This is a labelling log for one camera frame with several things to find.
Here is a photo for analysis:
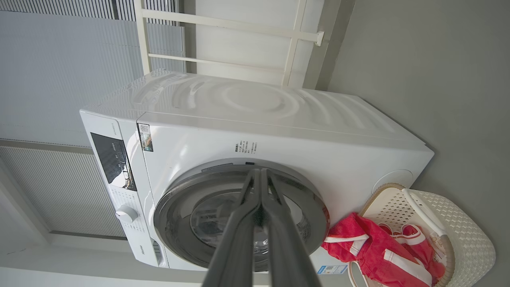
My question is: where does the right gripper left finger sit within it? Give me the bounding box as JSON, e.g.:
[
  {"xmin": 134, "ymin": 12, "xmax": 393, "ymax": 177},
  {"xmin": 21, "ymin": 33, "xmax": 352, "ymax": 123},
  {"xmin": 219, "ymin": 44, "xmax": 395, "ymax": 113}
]
[{"xmin": 201, "ymin": 168, "xmax": 267, "ymax": 287}]

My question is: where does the red and white garment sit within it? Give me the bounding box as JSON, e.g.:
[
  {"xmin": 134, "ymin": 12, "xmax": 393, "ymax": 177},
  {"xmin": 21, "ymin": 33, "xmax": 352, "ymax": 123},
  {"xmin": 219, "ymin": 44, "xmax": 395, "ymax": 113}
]
[{"xmin": 321, "ymin": 212, "xmax": 446, "ymax": 287}]

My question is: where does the blue energy label sticker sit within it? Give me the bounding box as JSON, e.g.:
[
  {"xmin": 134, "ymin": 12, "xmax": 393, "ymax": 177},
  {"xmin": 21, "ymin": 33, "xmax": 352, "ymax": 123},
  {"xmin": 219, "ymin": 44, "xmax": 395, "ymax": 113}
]
[{"xmin": 318, "ymin": 265, "xmax": 348, "ymax": 275}]

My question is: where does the black round glass washer door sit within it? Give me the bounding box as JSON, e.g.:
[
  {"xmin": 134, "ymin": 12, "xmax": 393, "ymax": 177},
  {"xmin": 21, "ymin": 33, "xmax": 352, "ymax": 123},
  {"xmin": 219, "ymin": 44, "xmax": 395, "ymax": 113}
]
[{"xmin": 153, "ymin": 161, "xmax": 330, "ymax": 272}]

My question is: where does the white metal rack frame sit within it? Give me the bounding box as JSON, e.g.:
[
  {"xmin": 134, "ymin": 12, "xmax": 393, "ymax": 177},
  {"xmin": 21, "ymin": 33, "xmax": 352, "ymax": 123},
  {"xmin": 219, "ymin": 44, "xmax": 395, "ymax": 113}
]
[{"xmin": 133, "ymin": 0, "xmax": 325, "ymax": 88}]

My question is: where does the white front-load washing machine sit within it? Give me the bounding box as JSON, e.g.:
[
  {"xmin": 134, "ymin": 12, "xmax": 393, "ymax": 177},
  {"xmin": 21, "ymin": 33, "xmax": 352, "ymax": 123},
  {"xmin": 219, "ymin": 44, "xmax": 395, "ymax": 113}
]
[{"xmin": 80, "ymin": 70, "xmax": 435, "ymax": 273}]

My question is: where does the white pleated window blind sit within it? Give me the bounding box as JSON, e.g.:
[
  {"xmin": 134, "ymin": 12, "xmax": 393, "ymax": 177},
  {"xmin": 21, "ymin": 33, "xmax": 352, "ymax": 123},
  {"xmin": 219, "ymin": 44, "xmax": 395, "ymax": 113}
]
[
  {"xmin": 0, "ymin": 145, "xmax": 127, "ymax": 238},
  {"xmin": 0, "ymin": 0, "xmax": 186, "ymax": 148}
]

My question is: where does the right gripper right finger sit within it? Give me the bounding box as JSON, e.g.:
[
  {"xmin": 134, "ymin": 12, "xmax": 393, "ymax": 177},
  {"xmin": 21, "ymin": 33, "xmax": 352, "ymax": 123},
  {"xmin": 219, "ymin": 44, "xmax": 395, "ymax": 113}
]
[{"xmin": 261, "ymin": 168, "xmax": 322, "ymax": 287}]

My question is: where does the cream perforated laundry basket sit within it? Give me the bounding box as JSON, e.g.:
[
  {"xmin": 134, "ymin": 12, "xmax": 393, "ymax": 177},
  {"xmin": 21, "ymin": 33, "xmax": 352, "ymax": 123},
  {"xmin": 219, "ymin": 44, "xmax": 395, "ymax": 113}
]
[{"xmin": 349, "ymin": 183, "xmax": 496, "ymax": 287}]

